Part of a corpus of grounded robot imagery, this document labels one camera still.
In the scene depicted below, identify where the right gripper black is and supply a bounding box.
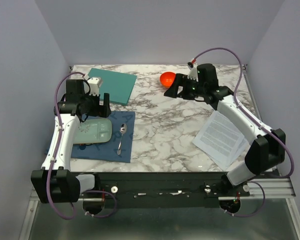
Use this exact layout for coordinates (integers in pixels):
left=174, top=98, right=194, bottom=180
left=163, top=73, right=206, bottom=101

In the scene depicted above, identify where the teal file folder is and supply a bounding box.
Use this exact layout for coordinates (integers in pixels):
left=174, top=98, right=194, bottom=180
left=88, top=68, right=137, bottom=106

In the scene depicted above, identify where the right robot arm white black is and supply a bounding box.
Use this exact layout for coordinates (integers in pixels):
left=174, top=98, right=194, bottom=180
left=164, top=63, right=286, bottom=196

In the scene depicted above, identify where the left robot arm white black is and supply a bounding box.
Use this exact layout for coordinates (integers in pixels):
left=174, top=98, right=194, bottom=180
left=31, top=77, right=111, bottom=204

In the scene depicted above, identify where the orange bowl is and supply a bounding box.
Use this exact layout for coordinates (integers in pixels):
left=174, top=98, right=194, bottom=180
left=159, top=71, right=176, bottom=88

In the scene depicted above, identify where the silver spoon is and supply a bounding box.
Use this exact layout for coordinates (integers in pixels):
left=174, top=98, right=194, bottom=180
left=116, top=123, right=128, bottom=156

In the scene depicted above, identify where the light green divided plate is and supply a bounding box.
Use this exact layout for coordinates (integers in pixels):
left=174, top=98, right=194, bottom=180
left=73, top=118, right=112, bottom=145

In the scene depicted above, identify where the blue cloth placemat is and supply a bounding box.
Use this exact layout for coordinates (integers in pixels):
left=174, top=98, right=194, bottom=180
left=42, top=111, right=136, bottom=169

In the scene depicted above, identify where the printed paper stack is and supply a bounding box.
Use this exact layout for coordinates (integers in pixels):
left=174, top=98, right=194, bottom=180
left=192, top=111, right=248, bottom=171

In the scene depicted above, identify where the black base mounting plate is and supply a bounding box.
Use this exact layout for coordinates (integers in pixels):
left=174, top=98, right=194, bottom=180
left=41, top=171, right=251, bottom=210

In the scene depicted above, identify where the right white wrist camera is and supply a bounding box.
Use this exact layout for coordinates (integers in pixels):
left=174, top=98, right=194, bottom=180
left=187, top=61, right=198, bottom=81

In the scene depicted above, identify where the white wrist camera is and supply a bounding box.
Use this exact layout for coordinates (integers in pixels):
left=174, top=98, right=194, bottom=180
left=187, top=61, right=198, bottom=81
left=87, top=77, right=103, bottom=97

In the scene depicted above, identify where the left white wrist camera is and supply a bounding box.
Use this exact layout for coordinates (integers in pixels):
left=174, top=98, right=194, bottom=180
left=87, top=77, right=103, bottom=97

